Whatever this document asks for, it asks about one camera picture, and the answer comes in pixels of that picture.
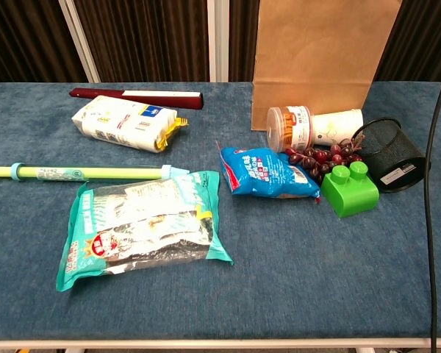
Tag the blue snack packet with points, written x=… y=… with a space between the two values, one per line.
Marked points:
x=264 y=173

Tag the clear plastic snack jar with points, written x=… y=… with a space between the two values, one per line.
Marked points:
x=297 y=128

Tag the red grape bunch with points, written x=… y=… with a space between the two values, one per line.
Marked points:
x=321 y=157

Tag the white paper cup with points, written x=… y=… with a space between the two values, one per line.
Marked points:
x=338 y=125

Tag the green toy building block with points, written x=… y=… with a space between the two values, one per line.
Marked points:
x=349 y=198

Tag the black mesh pen holder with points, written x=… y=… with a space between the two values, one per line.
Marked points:
x=389 y=154

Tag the teal seaweed snack package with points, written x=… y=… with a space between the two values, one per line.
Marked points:
x=139 y=228

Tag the white noodle pack yellow ends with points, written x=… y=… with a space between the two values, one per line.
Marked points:
x=125 y=123

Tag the green tube water pump toy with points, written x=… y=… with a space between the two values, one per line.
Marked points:
x=95 y=172

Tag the blue fabric table cover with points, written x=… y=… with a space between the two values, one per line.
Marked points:
x=316 y=276

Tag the dark brown pleated curtain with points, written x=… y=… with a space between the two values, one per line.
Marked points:
x=22 y=36
x=426 y=36
x=147 y=36
x=242 y=36

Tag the maroon folding fan box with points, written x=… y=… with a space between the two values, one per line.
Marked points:
x=95 y=92

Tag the brown paper bag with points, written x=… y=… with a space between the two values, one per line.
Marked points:
x=316 y=55

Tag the white aluminium partition post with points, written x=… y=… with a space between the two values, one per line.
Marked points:
x=79 y=40
x=217 y=36

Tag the white table frame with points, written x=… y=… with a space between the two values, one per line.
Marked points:
x=220 y=344

